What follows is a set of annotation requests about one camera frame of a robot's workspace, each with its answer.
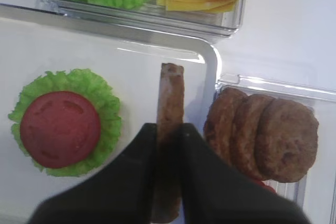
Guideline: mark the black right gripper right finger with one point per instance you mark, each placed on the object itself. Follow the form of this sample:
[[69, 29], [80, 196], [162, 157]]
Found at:
[[212, 192]]

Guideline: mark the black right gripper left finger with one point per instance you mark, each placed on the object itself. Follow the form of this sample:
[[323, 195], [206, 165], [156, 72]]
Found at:
[[122, 192]]

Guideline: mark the brown patty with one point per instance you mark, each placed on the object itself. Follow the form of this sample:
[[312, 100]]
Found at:
[[244, 132], [170, 112], [287, 141], [218, 126]]

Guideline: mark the green lettuce leaf on tray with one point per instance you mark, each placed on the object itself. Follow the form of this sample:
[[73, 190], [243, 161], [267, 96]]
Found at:
[[94, 88]]

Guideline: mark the clear lettuce and cheese container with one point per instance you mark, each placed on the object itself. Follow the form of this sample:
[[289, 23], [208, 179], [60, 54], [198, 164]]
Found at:
[[210, 26]]

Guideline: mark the red tomato slice left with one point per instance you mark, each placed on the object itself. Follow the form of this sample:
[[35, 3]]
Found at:
[[262, 184]]

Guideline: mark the red tomato slice on tray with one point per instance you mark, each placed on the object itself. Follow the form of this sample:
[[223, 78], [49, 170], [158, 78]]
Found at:
[[59, 129]]

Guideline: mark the clear patty and tomato container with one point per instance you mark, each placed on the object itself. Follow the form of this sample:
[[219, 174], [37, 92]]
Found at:
[[315, 193]]

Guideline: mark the white rectangular serving tray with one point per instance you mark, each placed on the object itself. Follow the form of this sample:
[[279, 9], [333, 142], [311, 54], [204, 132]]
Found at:
[[33, 42]]

